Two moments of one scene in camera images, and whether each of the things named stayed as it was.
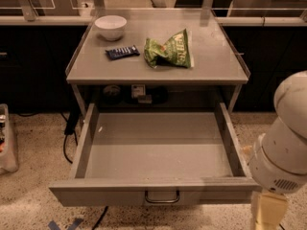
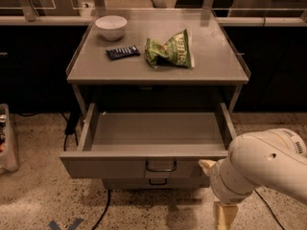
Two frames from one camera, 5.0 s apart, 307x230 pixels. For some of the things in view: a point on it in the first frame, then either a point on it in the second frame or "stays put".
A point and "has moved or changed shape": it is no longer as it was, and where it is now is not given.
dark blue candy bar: x=121 y=53 stays put
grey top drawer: x=154 y=159 has moved or changed shape
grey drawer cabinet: x=155 y=57 stays put
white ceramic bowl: x=111 y=27 stays put
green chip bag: x=174 y=53 stays put
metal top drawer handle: x=163 y=201 to x=161 y=170
